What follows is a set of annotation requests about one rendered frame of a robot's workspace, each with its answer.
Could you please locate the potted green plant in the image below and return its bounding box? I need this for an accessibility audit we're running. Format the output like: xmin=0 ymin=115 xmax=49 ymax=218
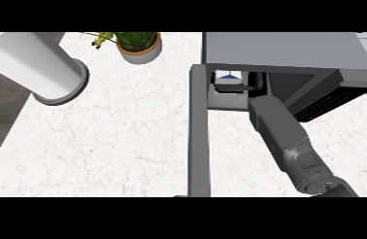
xmin=79 ymin=32 xmax=163 ymax=65

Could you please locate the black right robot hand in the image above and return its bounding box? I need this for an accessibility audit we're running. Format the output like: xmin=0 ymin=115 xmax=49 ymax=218
xmin=210 ymin=71 xmax=269 ymax=98

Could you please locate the grey microwave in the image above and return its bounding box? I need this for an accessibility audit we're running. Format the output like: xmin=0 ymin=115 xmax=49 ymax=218
xmin=200 ymin=32 xmax=367 ymax=123

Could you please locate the white milk carton blue print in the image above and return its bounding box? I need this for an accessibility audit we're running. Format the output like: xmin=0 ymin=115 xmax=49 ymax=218
xmin=213 ymin=70 xmax=242 ymax=85

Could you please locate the grey microwave door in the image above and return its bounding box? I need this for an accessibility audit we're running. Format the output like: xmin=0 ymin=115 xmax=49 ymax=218
xmin=173 ymin=63 xmax=212 ymax=198

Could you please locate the white cylinder with grey rim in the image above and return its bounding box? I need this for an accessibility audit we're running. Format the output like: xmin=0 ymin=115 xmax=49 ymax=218
xmin=0 ymin=32 xmax=91 ymax=107

